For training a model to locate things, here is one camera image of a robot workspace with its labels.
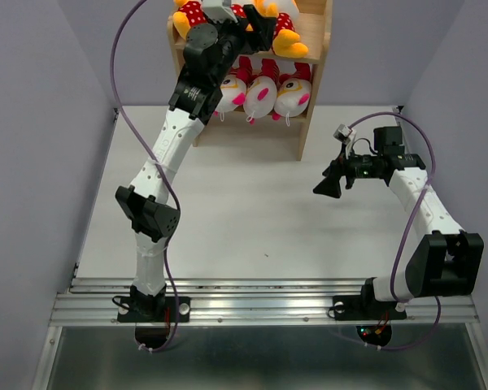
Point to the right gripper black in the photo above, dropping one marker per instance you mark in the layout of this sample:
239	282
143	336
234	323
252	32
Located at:
330	185

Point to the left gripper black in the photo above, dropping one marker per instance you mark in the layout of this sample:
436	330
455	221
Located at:
260	32

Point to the orange plush facing up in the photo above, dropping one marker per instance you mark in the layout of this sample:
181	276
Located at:
238	7

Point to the orange plush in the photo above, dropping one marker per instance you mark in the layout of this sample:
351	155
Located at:
189	14
286	41

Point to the white pink plush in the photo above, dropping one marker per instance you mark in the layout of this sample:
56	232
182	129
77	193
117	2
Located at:
234	87
261	94
294	93

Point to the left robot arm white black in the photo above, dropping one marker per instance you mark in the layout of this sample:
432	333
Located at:
145	200

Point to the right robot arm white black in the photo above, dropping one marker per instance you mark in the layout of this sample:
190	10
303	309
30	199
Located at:
445	263

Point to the wooden shelf unit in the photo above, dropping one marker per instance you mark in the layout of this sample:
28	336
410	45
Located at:
313	26

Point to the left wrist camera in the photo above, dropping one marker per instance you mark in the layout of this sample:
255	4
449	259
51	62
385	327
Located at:
218	11

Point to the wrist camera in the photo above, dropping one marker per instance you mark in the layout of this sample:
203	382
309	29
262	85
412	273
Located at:
218	11
346	135

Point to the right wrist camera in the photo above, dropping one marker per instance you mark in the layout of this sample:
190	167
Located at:
346	135

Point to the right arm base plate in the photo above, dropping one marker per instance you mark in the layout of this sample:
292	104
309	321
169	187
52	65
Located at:
355	308

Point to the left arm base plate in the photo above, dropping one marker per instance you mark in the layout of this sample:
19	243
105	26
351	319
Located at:
165	312

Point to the aluminium mounting rail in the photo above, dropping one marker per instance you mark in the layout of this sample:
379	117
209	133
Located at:
214	302

